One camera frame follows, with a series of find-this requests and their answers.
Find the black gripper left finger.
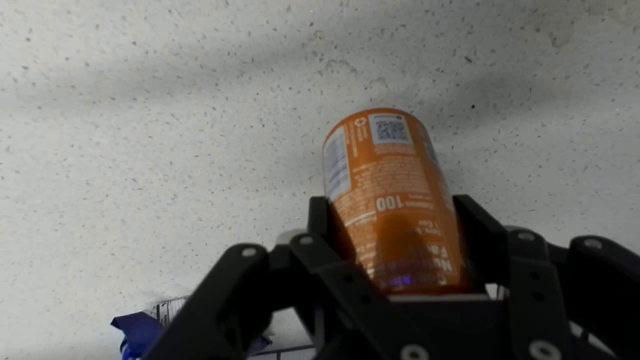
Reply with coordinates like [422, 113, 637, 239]
[141, 196, 395, 360]

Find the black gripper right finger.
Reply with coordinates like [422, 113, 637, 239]
[453, 194, 640, 360]

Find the orange can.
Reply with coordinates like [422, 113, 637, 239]
[319, 106, 471, 296]

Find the blue crumpled cloth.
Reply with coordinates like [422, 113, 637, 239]
[107, 296, 275, 360]

